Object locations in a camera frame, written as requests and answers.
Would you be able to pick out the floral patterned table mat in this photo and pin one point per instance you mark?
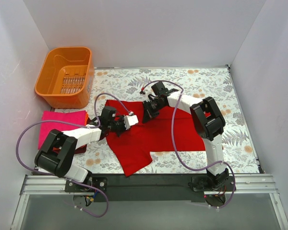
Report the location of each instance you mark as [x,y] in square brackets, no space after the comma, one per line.
[199,83]

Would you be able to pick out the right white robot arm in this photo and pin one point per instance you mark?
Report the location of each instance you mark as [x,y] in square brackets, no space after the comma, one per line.
[207,119]

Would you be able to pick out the aluminium frame rail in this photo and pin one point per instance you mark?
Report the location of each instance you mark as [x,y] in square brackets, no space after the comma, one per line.
[246,183]

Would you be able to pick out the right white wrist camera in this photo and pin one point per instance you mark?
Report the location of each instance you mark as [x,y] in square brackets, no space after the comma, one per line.
[145,92]

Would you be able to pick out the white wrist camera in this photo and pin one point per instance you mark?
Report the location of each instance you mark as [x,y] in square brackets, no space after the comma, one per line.
[145,92]
[129,121]

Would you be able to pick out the orange plastic basket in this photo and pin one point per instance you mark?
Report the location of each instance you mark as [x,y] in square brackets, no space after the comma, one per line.
[65,80]

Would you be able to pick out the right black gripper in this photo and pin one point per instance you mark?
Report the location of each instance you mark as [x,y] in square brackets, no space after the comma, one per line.
[148,112]

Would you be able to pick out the folded orange t shirt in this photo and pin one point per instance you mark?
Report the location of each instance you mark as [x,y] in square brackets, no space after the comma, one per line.
[86,117]

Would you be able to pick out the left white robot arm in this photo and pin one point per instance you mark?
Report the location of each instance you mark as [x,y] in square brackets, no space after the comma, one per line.
[56,153]

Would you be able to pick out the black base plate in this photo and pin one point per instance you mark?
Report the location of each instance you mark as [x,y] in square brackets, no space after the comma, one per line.
[159,187]

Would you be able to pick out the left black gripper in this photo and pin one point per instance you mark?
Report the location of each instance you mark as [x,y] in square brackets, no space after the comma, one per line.
[120,125]

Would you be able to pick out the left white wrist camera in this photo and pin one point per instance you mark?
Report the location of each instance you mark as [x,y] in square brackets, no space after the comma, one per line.
[129,121]

